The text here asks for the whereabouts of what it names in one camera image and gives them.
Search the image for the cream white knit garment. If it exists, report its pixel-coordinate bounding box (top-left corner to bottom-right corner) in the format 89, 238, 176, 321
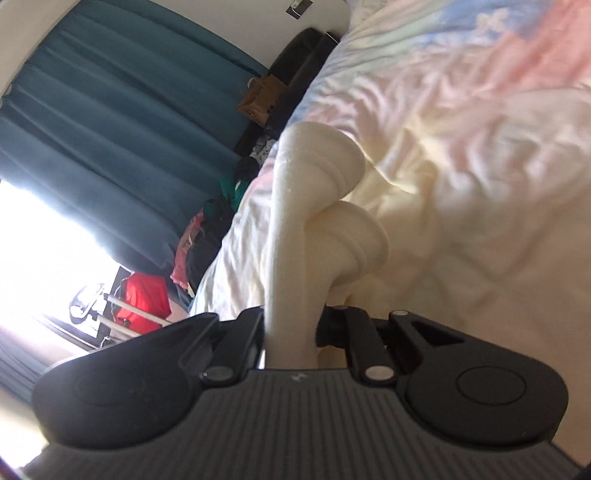
264, 122, 390, 370

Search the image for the pile of mixed clothes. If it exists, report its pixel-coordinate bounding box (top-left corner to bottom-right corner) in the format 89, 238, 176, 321
170, 136, 276, 310

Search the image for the white garment steamer stand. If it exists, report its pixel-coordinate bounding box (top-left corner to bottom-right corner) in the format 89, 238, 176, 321
68, 284, 171, 342

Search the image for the red garment on steamer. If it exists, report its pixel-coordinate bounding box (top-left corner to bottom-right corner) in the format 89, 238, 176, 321
111, 273, 171, 334

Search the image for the pastel tie-dye bed quilt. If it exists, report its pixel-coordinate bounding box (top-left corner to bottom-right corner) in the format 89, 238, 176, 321
189, 0, 591, 462

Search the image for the teal curtain right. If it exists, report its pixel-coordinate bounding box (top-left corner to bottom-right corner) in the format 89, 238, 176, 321
1, 1, 264, 276

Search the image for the brown cardboard box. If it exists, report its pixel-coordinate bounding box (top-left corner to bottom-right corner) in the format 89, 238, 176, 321
238, 75, 287, 127

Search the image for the black armchair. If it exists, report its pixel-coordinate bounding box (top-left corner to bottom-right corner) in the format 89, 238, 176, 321
235, 28, 341, 157

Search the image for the wall outlet plate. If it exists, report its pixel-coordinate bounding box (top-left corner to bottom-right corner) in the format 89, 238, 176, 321
286, 0, 314, 19

